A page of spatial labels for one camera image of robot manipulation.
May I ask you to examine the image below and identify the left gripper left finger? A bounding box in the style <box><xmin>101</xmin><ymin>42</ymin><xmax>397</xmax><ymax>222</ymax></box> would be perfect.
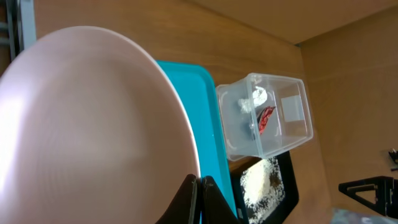
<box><xmin>156</xmin><ymin>174</ymin><xmax>198</xmax><ymax>224</ymax></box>

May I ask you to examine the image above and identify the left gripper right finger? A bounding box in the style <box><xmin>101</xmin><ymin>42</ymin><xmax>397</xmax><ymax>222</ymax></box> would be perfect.
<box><xmin>201</xmin><ymin>176</ymin><xmax>240</xmax><ymax>224</ymax></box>

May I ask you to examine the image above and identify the white rice pile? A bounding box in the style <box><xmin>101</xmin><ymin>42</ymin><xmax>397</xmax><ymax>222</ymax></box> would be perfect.
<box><xmin>239</xmin><ymin>157</ymin><xmax>285</xmax><ymax>223</ymax></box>

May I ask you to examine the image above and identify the brown food scrap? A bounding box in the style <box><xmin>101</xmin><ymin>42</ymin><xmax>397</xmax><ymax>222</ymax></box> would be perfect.
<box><xmin>270</xmin><ymin>173</ymin><xmax>281</xmax><ymax>188</ymax></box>

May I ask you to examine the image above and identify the large white plate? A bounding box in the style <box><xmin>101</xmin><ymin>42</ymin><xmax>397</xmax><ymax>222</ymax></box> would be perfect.
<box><xmin>1</xmin><ymin>26</ymin><xmax>200</xmax><ymax>223</ymax></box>

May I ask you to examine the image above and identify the white tissue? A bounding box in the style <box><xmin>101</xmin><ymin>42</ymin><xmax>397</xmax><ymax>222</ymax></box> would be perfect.
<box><xmin>238</xmin><ymin>86</ymin><xmax>268</xmax><ymax>113</ymax></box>

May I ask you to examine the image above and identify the black waste tray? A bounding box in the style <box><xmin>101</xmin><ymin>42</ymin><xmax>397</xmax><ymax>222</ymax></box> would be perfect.
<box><xmin>231</xmin><ymin>152</ymin><xmax>299</xmax><ymax>223</ymax></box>

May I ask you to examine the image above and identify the red snack wrapper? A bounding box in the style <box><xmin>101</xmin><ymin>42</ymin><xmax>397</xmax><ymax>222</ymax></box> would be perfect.
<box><xmin>257</xmin><ymin>106</ymin><xmax>276</xmax><ymax>135</ymax></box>

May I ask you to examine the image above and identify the clear plastic bin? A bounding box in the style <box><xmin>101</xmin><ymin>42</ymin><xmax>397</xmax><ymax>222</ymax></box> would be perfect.
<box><xmin>216</xmin><ymin>73</ymin><xmax>313</xmax><ymax>161</ymax></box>

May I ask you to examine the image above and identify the teal plastic tray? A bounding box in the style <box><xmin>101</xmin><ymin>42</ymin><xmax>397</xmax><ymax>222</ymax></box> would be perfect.
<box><xmin>157</xmin><ymin>60</ymin><xmax>236</xmax><ymax>214</ymax></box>

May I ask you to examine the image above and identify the grey plastic dish rack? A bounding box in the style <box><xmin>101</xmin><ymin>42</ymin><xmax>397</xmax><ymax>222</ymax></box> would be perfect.
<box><xmin>1</xmin><ymin>0</ymin><xmax>37</xmax><ymax>61</ymax></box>

